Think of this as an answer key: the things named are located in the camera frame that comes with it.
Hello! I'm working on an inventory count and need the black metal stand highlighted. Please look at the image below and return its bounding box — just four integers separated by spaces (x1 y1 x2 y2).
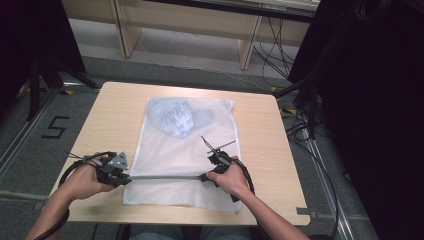
273 73 322 141

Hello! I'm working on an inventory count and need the black hanging cable bundle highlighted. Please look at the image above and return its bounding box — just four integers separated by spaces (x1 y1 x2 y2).
253 16 298 80

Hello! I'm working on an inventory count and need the light blue garment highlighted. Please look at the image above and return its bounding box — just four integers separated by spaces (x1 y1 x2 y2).
146 98 215 140

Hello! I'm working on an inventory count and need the black floor cable bundle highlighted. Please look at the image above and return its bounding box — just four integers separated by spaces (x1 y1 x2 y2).
281 99 342 234

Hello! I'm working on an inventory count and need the person's right hand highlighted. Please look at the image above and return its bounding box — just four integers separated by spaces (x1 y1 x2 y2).
206 155 251 201

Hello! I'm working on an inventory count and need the light wooden desk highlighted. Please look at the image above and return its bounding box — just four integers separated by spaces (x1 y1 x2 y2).
61 0 321 72

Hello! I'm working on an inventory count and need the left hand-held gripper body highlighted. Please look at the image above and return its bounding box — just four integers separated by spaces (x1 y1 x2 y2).
96 151 130 186

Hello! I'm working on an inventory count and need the aluminium floor rail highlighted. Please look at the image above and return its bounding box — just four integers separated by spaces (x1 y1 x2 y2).
305 136 355 240
0 87 62 181

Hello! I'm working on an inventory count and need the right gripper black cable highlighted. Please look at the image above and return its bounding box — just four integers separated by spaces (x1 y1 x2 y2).
231 158 257 203

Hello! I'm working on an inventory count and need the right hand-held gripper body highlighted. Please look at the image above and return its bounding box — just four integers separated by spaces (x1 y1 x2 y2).
200 135 237 176

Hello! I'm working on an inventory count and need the black curtain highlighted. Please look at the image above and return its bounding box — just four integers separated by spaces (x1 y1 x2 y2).
0 0 87 114
288 0 424 240

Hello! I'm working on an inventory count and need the person's left hand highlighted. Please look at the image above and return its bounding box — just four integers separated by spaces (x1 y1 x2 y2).
64 153 116 201

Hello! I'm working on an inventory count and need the white mesh laundry bag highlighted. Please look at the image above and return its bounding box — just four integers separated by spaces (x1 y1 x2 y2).
122 96 244 215

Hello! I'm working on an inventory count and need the black tripod stand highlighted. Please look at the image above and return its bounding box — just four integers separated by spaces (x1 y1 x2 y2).
26 54 101 122

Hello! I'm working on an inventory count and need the grey tape strip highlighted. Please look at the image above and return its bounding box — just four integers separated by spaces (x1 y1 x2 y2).
295 206 318 220

